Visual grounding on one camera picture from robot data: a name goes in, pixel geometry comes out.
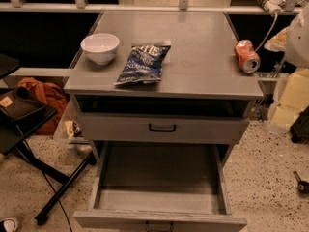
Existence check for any clear plastic bin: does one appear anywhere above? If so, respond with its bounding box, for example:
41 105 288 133
53 101 88 144

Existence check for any black tool on floor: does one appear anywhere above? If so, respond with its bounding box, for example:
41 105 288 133
293 171 309 194

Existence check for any grey drawer cabinet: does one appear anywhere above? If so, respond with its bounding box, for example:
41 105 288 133
63 10 265 232

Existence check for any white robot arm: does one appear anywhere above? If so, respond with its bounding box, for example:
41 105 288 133
265 5 309 132

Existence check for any crushed orange soda can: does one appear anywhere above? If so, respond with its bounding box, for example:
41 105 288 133
234 40 261 73

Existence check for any black bag with tag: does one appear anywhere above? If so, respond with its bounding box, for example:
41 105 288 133
0 87 46 122

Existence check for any white ceramic bowl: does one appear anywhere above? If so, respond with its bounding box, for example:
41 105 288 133
80 33 120 65

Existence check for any black folding stand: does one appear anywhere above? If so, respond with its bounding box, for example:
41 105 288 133
0 53 97 226

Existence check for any white shoe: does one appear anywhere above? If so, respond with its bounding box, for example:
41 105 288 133
0 217 19 232

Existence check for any closed upper grey drawer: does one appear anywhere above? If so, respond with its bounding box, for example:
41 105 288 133
79 113 249 144

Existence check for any black floor cable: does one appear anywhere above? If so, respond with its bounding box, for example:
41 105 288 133
15 123 73 232

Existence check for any open middle grey drawer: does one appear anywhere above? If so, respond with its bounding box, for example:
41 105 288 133
74 142 247 232

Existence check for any orange backpack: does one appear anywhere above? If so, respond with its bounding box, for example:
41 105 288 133
17 77 69 135

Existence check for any white power cable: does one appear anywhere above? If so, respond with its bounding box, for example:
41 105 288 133
254 12 279 53

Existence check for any white power strip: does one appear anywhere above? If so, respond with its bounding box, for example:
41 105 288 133
256 0 284 16

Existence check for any blue chip bag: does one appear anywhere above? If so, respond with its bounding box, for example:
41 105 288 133
115 44 171 86

